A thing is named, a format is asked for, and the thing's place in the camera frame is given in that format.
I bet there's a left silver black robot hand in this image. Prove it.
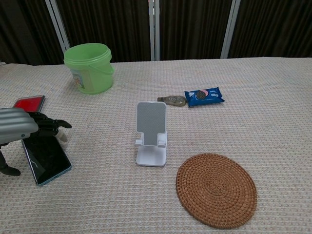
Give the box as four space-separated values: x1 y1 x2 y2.
0 108 73 176

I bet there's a blue cookie packet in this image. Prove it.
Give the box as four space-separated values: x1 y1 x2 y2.
184 86 226 108

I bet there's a white phone stand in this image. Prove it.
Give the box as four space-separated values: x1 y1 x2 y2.
134 101 168 168

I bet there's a dark brown curtain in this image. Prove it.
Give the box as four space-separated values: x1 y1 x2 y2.
0 0 312 66

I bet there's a green plastic bucket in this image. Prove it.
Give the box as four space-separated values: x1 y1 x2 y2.
63 43 115 95

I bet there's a black smartphone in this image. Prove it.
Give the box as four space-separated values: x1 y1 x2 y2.
21 136 72 186

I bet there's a round woven rattan mat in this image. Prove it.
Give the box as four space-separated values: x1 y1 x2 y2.
175 153 258 230

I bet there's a white metal post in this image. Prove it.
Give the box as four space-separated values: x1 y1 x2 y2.
45 0 71 52
220 0 242 59
148 0 161 61

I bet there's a beige waffle tablecloth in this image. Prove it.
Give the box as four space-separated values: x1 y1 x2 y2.
0 57 312 234

